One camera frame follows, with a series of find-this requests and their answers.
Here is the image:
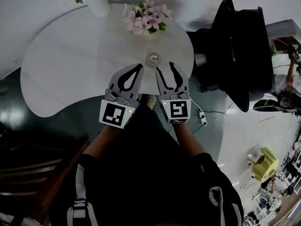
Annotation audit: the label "person's cream shoe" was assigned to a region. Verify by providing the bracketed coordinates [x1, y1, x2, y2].
[140, 94, 157, 111]

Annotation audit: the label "pot of pink flowers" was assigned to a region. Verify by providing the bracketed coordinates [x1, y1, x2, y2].
[122, 0, 174, 41]

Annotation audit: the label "person's right forearm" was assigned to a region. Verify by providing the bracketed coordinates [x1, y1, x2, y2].
[173, 123, 206, 158]

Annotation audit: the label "black power cable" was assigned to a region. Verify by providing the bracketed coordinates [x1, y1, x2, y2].
[189, 97, 236, 134]

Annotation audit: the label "white power strip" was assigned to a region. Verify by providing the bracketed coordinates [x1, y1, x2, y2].
[197, 110, 208, 127]

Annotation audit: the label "black office chair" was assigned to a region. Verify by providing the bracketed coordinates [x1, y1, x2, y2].
[194, 0, 275, 113]

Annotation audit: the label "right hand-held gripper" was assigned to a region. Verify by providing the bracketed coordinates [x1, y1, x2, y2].
[155, 61, 192, 125]

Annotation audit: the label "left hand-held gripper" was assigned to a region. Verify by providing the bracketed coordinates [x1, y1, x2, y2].
[98, 64, 145, 129]

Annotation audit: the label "white vase with yellow flowers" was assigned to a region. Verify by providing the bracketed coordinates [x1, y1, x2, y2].
[69, 0, 111, 18]

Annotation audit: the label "cluttered office desks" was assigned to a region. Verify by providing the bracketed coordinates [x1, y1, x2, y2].
[239, 147, 301, 226]

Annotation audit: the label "dark wooden drawer cabinet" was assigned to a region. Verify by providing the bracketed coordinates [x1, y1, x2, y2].
[0, 126, 91, 223]

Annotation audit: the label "grey counter cabinet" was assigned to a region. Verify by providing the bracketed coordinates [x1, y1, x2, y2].
[265, 19, 301, 52]

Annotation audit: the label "person's left forearm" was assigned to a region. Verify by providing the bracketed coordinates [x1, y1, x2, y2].
[82, 123, 123, 160]

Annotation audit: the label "white round table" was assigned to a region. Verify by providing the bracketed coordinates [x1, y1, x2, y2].
[20, 3, 195, 118]

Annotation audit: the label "person's black shirt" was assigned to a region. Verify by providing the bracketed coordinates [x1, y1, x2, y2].
[48, 105, 246, 226]

